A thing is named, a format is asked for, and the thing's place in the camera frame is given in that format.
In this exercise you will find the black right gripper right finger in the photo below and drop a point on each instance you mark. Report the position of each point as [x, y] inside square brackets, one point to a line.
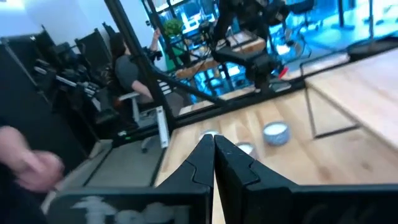
[264, 202]

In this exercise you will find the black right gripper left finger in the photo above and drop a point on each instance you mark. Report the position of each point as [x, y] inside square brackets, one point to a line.
[174, 199]

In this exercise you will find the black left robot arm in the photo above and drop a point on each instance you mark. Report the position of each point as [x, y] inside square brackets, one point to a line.
[245, 57]

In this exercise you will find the white office chair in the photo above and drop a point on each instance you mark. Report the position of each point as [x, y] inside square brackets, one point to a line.
[161, 124]

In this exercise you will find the small red object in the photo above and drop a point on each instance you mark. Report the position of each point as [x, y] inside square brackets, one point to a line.
[283, 73]

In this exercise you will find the person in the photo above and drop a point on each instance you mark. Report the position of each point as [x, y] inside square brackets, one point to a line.
[126, 71]

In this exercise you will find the person's hand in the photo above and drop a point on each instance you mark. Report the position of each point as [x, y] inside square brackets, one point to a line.
[34, 168]

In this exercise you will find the wooden riser shelf black legs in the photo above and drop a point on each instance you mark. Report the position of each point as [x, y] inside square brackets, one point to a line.
[367, 87]

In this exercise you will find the green background plant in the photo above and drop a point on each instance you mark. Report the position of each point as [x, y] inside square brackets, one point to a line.
[173, 27]

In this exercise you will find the black partition panel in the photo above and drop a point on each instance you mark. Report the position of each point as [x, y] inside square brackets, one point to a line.
[25, 102]

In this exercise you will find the black metal rig frame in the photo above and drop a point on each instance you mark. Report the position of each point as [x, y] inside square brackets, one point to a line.
[141, 63]

